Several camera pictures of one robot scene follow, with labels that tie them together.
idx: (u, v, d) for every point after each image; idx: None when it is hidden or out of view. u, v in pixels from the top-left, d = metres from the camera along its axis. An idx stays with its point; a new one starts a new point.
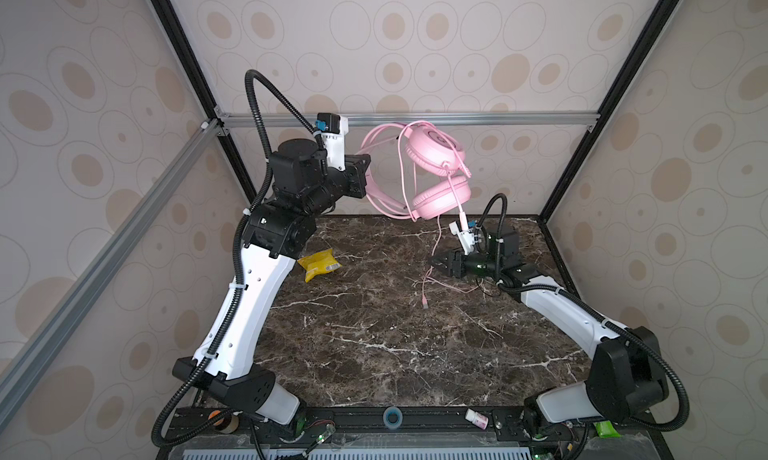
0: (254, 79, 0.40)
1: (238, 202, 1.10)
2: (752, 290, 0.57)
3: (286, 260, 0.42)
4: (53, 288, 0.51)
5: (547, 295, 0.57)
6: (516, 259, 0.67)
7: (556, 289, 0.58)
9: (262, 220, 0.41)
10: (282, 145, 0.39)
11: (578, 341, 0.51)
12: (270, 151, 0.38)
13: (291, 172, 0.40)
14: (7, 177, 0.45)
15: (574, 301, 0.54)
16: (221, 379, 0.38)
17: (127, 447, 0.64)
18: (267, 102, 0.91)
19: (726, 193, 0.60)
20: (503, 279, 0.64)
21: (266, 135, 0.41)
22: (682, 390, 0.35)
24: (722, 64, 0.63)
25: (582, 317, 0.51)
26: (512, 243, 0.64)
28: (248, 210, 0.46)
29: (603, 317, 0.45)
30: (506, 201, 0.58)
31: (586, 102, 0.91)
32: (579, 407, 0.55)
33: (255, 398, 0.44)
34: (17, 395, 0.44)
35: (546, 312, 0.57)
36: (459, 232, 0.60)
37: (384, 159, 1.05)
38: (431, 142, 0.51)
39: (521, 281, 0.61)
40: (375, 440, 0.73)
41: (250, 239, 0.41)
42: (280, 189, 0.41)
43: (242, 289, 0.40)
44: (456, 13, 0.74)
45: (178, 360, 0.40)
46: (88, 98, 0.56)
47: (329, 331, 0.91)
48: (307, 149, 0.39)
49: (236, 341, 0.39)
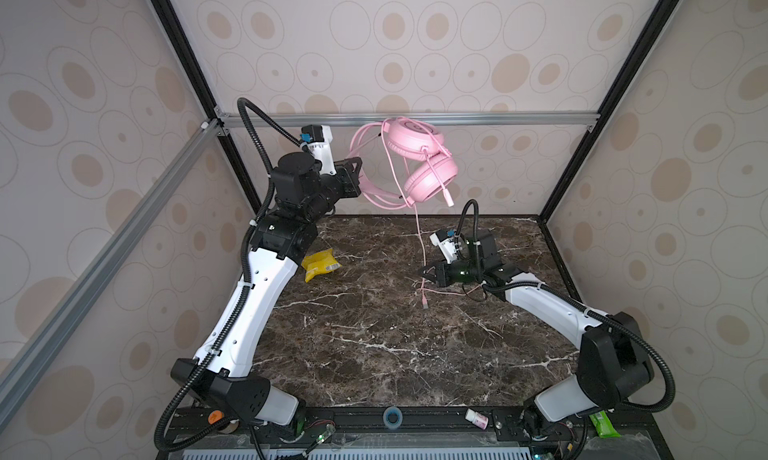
0: (245, 106, 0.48)
1: (238, 202, 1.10)
2: (752, 289, 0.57)
3: (291, 263, 0.46)
4: (53, 288, 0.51)
5: (528, 291, 0.58)
6: (498, 259, 0.69)
7: (537, 284, 0.59)
9: (270, 227, 0.45)
10: (282, 157, 0.43)
11: (564, 333, 0.52)
12: (272, 166, 0.42)
13: (291, 185, 0.43)
14: (7, 177, 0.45)
15: (556, 294, 0.56)
16: (223, 375, 0.39)
17: (126, 447, 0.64)
18: (267, 101, 0.91)
19: (726, 193, 0.60)
20: (486, 281, 0.65)
21: (266, 158, 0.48)
22: (663, 365, 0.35)
24: (722, 64, 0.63)
25: (565, 310, 0.52)
26: (490, 244, 0.66)
28: (255, 220, 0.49)
29: (584, 306, 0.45)
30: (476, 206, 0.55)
31: (586, 103, 0.91)
32: (576, 399, 0.55)
33: (250, 406, 0.44)
34: (17, 395, 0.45)
35: (529, 308, 0.59)
36: (440, 243, 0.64)
37: (384, 159, 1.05)
38: (408, 130, 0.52)
39: (503, 279, 0.63)
40: (375, 440, 0.73)
41: (258, 243, 0.45)
42: (282, 200, 0.45)
43: (249, 287, 0.42)
44: (457, 14, 0.74)
45: (179, 359, 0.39)
46: (89, 98, 0.56)
47: (329, 331, 0.91)
48: (307, 161, 0.44)
49: (241, 338, 0.41)
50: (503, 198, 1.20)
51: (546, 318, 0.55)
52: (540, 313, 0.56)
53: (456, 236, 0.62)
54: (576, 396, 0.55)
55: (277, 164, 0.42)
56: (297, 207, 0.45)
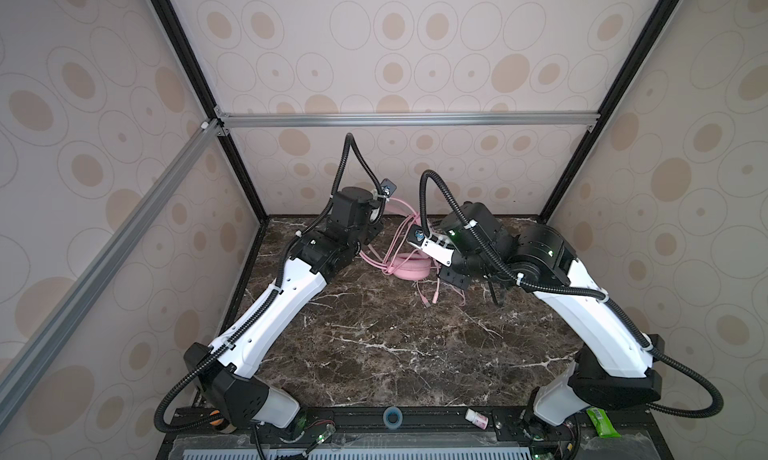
0: (349, 143, 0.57)
1: (238, 202, 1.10)
2: (752, 290, 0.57)
3: (320, 279, 0.47)
4: (53, 288, 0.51)
5: (586, 303, 0.39)
6: (508, 240, 0.43)
7: (603, 298, 0.40)
9: (311, 242, 0.48)
10: (346, 188, 0.48)
11: (595, 349, 0.43)
12: (336, 190, 0.47)
13: (348, 208, 0.47)
14: (7, 177, 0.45)
15: (620, 317, 0.41)
16: (230, 371, 0.39)
17: (127, 447, 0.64)
18: (267, 102, 0.91)
19: (726, 193, 0.60)
20: (523, 272, 0.38)
21: (338, 176, 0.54)
22: (719, 399, 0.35)
24: (722, 64, 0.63)
25: (628, 342, 0.40)
26: (486, 219, 0.40)
28: (300, 232, 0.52)
29: (648, 343, 0.42)
30: (440, 180, 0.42)
31: (586, 103, 0.91)
32: (576, 404, 0.54)
33: (243, 411, 0.43)
34: (17, 394, 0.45)
35: (568, 316, 0.41)
36: (422, 246, 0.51)
37: (384, 159, 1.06)
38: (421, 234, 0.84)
39: (550, 269, 0.37)
40: (375, 440, 0.73)
41: (297, 253, 0.47)
42: (332, 222, 0.50)
43: (277, 292, 0.44)
44: (456, 13, 0.74)
45: (196, 343, 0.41)
46: (89, 98, 0.56)
47: (329, 331, 0.91)
48: (365, 195, 0.48)
49: (256, 338, 0.42)
50: (503, 198, 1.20)
51: (587, 334, 0.41)
52: (585, 329, 0.41)
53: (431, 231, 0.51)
54: (576, 402, 0.54)
55: (339, 190, 0.48)
56: (343, 231, 0.50)
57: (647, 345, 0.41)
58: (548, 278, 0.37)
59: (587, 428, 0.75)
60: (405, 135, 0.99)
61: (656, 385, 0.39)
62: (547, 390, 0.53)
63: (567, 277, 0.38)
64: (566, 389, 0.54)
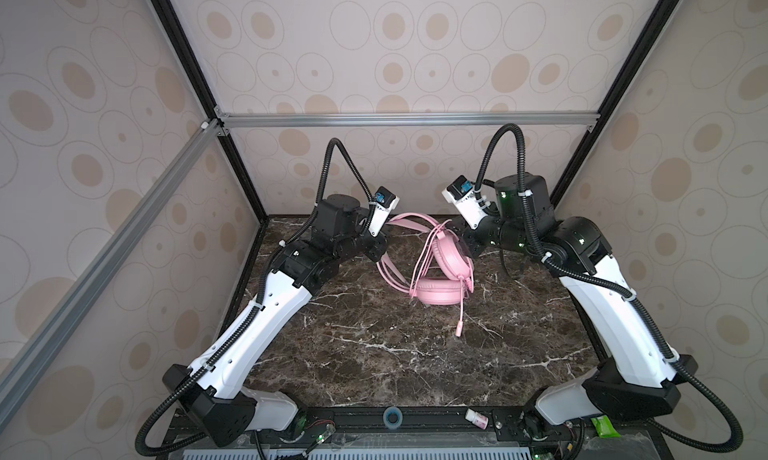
0: (335, 146, 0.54)
1: (238, 202, 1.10)
2: (753, 291, 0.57)
3: (304, 293, 0.45)
4: (53, 288, 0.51)
5: (610, 298, 0.40)
6: (547, 221, 0.44)
7: (628, 295, 0.41)
9: (295, 252, 0.46)
10: (332, 196, 0.47)
11: (614, 349, 0.43)
12: (322, 198, 0.46)
13: (333, 216, 0.45)
14: (7, 177, 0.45)
15: (645, 320, 0.40)
16: (209, 394, 0.38)
17: (127, 447, 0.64)
18: (267, 102, 0.91)
19: (726, 193, 0.60)
20: (550, 252, 0.41)
21: (323, 185, 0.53)
22: (736, 425, 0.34)
24: (722, 63, 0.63)
25: (649, 347, 0.40)
26: (539, 194, 0.41)
28: (284, 242, 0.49)
29: (672, 354, 0.40)
30: (521, 137, 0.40)
31: (586, 102, 0.91)
32: (583, 409, 0.54)
33: (227, 431, 0.42)
34: (17, 394, 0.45)
35: (591, 309, 0.43)
36: (458, 201, 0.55)
37: (384, 159, 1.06)
38: (450, 249, 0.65)
39: (578, 256, 0.39)
40: (375, 440, 0.73)
41: (279, 265, 0.45)
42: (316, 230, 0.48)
43: (258, 309, 0.43)
44: (456, 13, 0.74)
45: (174, 365, 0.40)
46: (89, 98, 0.56)
47: (329, 331, 0.91)
48: (350, 202, 0.46)
49: (237, 359, 0.40)
50: None
51: (608, 331, 0.42)
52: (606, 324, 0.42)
53: (479, 187, 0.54)
54: (580, 407, 0.55)
55: (324, 199, 0.46)
56: (329, 240, 0.47)
57: (669, 356, 0.40)
58: (572, 265, 0.40)
59: (587, 428, 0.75)
60: (405, 135, 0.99)
61: (669, 397, 0.38)
62: (556, 390, 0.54)
63: (593, 267, 0.40)
64: (579, 390, 0.54)
